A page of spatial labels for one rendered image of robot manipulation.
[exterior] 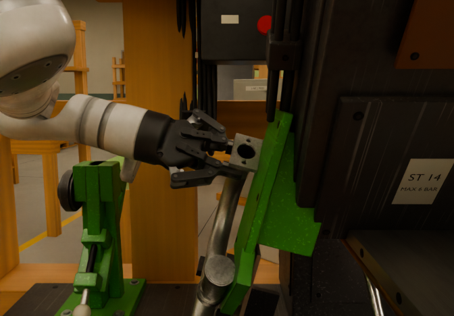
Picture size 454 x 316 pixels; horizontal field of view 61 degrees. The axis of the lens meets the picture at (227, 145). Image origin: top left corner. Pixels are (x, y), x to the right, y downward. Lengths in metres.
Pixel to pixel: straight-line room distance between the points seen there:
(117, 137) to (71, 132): 0.07
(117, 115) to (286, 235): 0.27
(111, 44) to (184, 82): 10.88
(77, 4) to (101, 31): 1.02
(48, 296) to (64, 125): 0.42
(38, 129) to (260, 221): 0.32
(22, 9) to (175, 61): 0.56
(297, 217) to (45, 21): 0.33
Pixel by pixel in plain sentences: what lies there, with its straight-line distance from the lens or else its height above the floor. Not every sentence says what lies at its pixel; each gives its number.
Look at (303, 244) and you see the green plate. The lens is 0.49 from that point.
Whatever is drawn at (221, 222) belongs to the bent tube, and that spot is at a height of 1.09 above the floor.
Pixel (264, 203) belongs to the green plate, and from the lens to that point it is 0.45.
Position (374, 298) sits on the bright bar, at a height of 1.07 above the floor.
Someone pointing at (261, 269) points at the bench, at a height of 0.88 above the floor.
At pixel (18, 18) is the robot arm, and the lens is 0.27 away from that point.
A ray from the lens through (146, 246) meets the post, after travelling 0.89.
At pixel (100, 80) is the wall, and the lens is 11.77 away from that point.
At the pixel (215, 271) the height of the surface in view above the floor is 1.09.
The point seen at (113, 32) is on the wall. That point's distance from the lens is 11.69.
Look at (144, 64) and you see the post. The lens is 0.83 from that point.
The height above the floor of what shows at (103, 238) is 1.04.
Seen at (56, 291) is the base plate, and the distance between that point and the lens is 0.90.
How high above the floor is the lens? 1.30
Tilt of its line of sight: 8 degrees down
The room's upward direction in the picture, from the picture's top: straight up
